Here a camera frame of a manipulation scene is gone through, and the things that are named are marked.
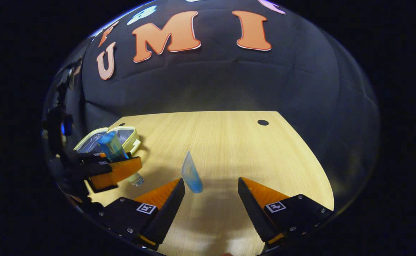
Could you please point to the blue skin care bottle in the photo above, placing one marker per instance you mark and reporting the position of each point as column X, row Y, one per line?
column 113, row 147

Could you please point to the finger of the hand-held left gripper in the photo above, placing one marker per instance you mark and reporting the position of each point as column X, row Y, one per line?
column 122, row 170
column 90, row 155

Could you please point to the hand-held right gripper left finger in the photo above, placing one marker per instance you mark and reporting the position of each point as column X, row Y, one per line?
column 172, row 209

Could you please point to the pale yellow small suitcase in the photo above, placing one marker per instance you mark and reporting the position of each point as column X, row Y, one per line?
column 126, row 135

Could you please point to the blue and white tube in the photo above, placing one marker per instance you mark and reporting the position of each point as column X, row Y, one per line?
column 191, row 176

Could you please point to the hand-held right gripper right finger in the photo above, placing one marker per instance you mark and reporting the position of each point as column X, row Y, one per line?
column 254, row 213

